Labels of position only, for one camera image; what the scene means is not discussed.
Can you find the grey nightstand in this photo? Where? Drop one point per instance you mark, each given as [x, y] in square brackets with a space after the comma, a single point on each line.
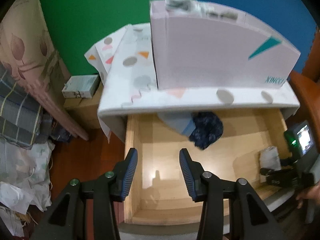
[117, 125]

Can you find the green foam wall mat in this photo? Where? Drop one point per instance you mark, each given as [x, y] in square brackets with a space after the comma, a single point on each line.
[100, 17]

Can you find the white cloth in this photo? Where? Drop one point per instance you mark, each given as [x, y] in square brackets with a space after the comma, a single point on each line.
[270, 158]

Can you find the navy patterned underwear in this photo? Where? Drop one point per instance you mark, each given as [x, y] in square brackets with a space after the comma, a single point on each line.
[207, 130]

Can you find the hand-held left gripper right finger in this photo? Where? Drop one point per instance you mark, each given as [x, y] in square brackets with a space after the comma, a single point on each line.
[188, 177]

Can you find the blue foam wall mat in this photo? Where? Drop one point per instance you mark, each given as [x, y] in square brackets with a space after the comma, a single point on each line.
[262, 2]

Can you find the grey plaid blanket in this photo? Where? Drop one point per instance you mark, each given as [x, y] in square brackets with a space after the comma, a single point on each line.
[17, 115]

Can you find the orange-brown wooden chair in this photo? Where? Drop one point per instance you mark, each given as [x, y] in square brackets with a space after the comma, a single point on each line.
[308, 92]

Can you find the grey-blue cloth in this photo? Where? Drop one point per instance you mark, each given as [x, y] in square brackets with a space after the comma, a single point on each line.
[175, 122]

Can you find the blue packet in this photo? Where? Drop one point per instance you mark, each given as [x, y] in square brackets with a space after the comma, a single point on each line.
[61, 133]

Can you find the white patterned paper cover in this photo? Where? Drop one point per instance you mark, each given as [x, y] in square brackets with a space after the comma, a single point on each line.
[132, 80]

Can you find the white cardboard box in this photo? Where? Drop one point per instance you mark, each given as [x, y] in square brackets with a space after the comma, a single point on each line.
[200, 55]

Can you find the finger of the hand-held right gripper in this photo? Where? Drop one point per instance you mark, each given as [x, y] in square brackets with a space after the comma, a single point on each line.
[267, 171]
[288, 161]

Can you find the pink floral curtain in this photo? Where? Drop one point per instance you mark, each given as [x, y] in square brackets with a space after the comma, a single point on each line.
[30, 55]

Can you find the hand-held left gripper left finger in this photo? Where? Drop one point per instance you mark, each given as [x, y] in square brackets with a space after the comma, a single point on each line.
[128, 175]

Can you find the brown cardboard box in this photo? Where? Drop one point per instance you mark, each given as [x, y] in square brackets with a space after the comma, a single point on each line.
[82, 112]

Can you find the wooden drawer with grey front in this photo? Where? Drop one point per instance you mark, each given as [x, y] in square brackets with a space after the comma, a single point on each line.
[162, 155]

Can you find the small white and blue box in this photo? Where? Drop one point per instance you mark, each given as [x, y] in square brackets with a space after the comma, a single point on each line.
[80, 85]

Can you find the person's right hand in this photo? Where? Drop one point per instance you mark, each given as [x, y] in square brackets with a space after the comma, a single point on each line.
[310, 193]

